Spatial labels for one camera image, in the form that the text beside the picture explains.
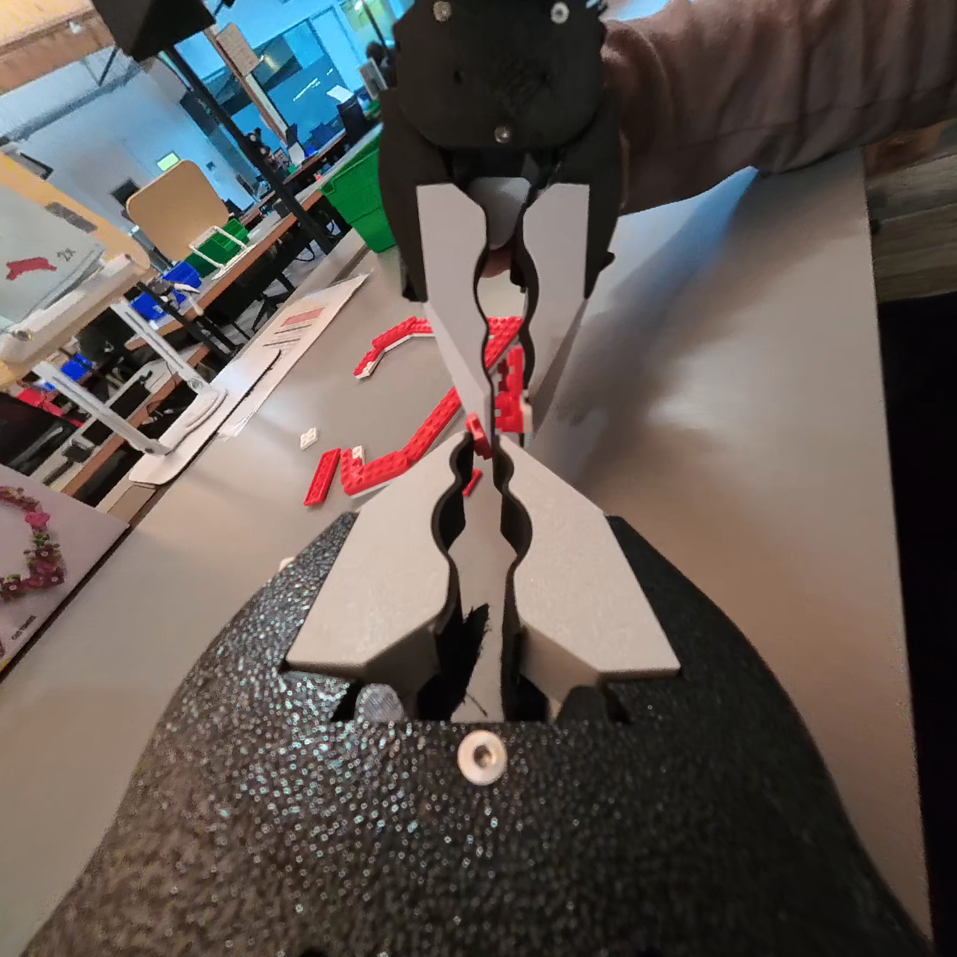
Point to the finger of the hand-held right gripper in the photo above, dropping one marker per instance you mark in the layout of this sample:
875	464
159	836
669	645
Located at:
561	254
448	262

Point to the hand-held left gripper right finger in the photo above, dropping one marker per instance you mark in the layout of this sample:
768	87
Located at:
583	590

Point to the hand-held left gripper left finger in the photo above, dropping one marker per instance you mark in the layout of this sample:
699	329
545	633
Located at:
381	568

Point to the stepped red and white lego assembly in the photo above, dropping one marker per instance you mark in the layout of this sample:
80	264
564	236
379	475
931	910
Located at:
510	407

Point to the small red wedge lego plate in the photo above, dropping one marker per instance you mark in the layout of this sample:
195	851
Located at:
473	430
472	483

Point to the person's right forearm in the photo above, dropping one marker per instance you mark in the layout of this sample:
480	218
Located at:
748	90

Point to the long red and white lego assembly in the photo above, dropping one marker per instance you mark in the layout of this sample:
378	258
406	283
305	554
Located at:
389	471

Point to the curved red and white lego assembly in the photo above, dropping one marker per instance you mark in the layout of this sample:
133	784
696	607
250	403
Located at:
389	340

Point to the long red lego plate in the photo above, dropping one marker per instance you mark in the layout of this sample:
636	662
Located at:
321	478

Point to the large green plastic bin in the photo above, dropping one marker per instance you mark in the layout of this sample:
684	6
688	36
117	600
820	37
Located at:
359	202

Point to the printed instruction sheet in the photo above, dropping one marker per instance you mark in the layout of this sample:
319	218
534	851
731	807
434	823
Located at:
314	321

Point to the background work table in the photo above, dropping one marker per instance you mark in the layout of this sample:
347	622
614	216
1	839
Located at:
284	213

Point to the small green plastic bin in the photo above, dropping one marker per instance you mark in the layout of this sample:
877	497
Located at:
224	243

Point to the white articulated desk stand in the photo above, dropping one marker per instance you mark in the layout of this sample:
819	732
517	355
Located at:
191	419

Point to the blue plastic bin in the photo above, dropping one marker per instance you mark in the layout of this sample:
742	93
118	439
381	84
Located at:
78	368
157	308
183	275

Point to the wooden back chair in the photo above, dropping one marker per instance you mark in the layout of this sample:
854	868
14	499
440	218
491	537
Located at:
176	198

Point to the flower picture instruction booklet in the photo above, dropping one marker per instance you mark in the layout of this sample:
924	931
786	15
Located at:
45	538

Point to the black angular overhead housing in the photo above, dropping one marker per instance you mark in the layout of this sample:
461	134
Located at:
149	26

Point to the instruction booklet with red picture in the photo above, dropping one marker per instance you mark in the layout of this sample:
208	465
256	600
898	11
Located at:
37	254

